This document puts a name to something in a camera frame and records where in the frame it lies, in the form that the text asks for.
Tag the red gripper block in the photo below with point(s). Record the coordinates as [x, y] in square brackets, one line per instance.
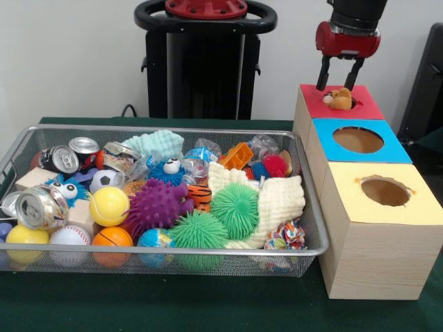
[347, 40]

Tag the brown teddy toy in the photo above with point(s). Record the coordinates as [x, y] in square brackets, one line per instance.
[339, 99]

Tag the cream muslin cloth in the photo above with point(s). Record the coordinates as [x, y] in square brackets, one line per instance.
[280, 200]

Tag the green spiky ball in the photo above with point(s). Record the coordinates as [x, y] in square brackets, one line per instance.
[199, 234]
[234, 211]

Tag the wooden box with three holes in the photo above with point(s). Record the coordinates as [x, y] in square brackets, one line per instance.
[377, 242]

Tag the shallow clear mesh bin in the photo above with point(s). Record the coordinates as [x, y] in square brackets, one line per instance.
[308, 245]

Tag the black chair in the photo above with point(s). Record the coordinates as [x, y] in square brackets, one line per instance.
[426, 90]

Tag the orange plastic toy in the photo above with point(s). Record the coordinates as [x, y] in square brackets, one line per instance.
[237, 156]

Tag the tiger striped plush toy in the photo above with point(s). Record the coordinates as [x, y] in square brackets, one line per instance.
[199, 196]

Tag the purple spiky ball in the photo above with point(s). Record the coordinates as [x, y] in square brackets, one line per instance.
[158, 206]

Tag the yellow tennis ball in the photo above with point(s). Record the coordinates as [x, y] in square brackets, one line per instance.
[109, 206]

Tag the orange basketball toy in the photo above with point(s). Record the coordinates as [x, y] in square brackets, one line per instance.
[112, 242]

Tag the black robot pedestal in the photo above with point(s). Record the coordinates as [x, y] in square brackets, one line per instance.
[201, 76]

